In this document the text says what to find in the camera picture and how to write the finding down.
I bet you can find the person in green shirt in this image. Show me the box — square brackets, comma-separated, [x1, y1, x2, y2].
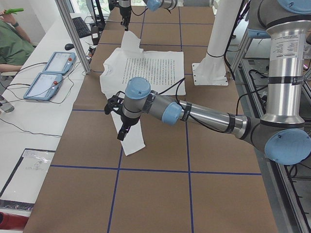
[0, 10, 35, 73]

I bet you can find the blue teach pendant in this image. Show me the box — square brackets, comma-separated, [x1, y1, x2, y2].
[43, 51, 76, 75]
[23, 72, 63, 101]

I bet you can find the upper blue teach pendant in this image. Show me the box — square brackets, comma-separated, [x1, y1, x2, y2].
[43, 51, 76, 75]

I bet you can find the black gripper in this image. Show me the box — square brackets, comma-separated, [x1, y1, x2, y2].
[121, 8, 131, 31]
[117, 114, 139, 141]

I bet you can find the white central pedestal column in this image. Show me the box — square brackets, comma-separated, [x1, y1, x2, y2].
[192, 0, 243, 86]

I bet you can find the black computer mouse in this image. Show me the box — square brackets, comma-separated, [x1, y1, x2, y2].
[64, 43, 74, 50]

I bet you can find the white printed t-shirt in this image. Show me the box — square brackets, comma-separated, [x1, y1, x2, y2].
[100, 31, 186, 155]

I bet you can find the black keyboard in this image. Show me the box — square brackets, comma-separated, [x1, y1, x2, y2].
[72, 17, 91, 38]

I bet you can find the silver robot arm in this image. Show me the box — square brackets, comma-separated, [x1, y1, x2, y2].
[116, 0, 311, 165]
[117, 0, 178, 31]

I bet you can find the lower blue teach pendant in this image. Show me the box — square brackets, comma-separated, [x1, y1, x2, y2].
[23, 72, 63, 101]

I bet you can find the clear plastic sheet document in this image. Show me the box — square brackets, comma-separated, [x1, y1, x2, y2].
[0, 148, 55, 212]

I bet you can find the aluminium frame post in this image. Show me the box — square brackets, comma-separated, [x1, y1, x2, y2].
[55, 0, 91, 74]

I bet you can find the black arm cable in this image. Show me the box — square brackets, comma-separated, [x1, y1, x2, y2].
[159, 77, 234, 133]

